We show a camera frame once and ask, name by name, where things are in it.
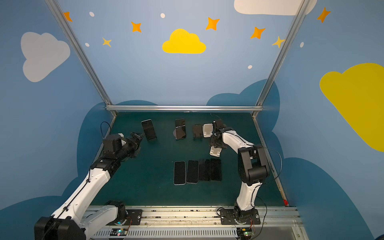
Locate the left circuit board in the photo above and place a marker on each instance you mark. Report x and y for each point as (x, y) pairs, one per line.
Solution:
(119, 232)

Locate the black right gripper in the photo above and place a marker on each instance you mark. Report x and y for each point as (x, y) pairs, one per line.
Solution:
(215, 139)

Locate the circuit board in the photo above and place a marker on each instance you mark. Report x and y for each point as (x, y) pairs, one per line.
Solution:
(119, 232)
(244, 234)

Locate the horizontal aluminium back bar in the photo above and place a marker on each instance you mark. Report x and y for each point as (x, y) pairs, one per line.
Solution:
(156, 108)

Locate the right circuit board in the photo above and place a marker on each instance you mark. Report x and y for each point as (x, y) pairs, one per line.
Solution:
(244, 234)

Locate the black phone stand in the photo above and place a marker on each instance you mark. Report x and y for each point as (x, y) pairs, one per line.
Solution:
(198, 131)

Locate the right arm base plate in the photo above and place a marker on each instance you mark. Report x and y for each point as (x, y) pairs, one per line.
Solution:
(228, 216)

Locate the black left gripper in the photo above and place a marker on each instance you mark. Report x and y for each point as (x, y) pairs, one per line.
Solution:
(133, 141)

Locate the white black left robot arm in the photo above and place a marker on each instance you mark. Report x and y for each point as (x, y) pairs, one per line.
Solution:
(67, 222)

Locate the aluminium rail front frame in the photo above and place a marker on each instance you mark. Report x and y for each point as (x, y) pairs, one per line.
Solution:
(203, 222)

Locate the white-edged phone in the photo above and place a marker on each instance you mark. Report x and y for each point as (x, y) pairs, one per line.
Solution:
(179, 173)

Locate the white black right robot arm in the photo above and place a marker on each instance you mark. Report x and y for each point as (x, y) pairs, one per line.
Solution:
(253, 169)

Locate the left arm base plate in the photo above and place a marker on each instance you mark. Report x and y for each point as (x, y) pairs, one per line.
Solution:
(129, 218)

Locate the purple phone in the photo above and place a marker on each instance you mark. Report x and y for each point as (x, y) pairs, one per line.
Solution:
(192, 172)

